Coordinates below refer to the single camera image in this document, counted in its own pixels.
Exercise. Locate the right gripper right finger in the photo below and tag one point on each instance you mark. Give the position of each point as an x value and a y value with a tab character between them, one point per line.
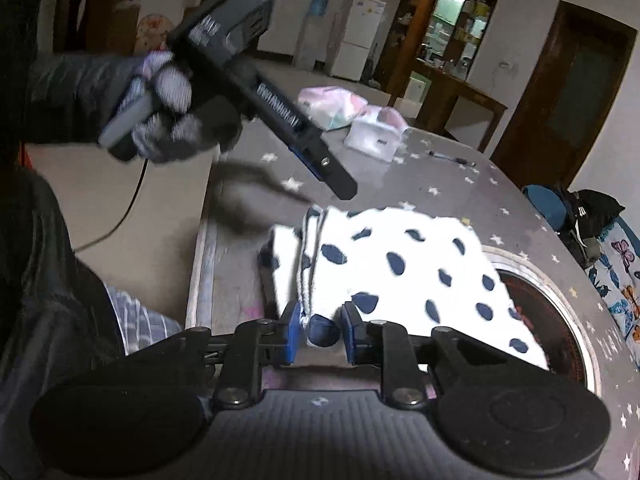
390	348

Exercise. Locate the pink tissue pack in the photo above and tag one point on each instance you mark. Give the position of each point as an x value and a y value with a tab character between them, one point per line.
331	108

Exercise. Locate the butterfly print cushion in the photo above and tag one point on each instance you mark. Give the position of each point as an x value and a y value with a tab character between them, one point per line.
615	275

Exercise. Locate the blue sofa bench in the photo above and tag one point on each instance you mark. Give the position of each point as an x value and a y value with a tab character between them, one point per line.
548	204

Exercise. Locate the round table heater insert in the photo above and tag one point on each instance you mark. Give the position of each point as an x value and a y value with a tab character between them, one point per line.
550	317

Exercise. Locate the black pen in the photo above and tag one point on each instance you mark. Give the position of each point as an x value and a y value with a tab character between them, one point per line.
449	158

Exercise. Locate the white polka dot garment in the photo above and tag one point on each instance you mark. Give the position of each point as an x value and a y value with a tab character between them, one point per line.
394	265

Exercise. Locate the gloved left hand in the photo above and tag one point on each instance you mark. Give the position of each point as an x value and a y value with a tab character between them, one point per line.
161	120

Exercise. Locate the wooden side table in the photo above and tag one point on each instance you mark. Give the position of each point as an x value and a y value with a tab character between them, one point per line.
441	98

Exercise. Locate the white tissue pack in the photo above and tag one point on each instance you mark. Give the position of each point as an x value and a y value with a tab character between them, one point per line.
377	132

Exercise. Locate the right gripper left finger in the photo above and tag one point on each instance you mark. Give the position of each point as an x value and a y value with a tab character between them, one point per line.
243	354

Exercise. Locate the black bag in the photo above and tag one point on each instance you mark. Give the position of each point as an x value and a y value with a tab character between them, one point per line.
588	213

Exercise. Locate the dark wooden door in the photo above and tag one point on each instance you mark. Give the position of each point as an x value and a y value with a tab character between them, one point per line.
567	99

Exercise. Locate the person's dark clothed body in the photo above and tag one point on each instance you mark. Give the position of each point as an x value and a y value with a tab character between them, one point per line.
58	319

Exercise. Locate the white refrigerator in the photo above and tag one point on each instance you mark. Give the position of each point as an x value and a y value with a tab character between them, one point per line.
351	38

